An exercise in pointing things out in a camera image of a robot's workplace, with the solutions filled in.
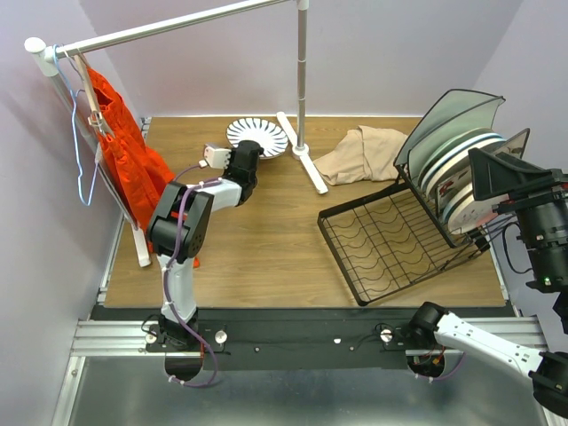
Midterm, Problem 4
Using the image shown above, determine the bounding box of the square leaf pattern plate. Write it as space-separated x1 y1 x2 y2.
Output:
429 129 530 224

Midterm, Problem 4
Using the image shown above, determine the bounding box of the wooden clip hanger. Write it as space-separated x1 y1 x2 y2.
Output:
72 53 114 138

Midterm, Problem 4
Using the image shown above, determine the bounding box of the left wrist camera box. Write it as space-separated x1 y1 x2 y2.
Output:
203 144 232 170

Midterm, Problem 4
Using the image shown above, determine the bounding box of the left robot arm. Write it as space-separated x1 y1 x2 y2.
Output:
146 140 264 351

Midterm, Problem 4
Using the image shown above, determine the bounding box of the beige cloth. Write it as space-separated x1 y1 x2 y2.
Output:
314 125 407 185

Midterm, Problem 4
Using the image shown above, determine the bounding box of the white blue rimmed plate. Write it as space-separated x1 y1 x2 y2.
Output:
420 129 505 195

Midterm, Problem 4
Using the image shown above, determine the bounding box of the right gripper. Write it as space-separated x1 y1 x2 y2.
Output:
467 144 568 286

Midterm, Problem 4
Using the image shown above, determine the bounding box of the cream round plate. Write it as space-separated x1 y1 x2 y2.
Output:
442 182 475 230

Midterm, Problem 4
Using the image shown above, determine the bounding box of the white clothes rack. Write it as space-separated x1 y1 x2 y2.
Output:
24 0 328 267

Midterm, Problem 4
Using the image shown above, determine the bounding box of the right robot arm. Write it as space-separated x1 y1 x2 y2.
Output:
408 148 567 417

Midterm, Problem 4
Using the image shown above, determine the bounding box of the black mounting rail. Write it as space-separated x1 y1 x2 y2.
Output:
142 308 445 376

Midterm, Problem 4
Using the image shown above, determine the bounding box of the blue striped white plate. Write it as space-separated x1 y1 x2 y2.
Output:
225 117 288 160

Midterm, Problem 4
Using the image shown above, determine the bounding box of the blue wire hanger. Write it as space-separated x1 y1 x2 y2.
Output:
52 44 100 207

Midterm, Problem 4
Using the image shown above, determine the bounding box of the large square green plate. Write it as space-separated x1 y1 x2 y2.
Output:
394 89 506 166

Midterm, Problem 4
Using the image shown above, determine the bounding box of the pink and cream plate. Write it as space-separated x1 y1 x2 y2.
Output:
445 194 504 234

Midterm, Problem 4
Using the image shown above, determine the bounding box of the orange garment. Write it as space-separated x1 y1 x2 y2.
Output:
84 66 201 270

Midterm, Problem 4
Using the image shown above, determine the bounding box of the black wire dish rack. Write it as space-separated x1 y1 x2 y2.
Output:
317 171 501 306

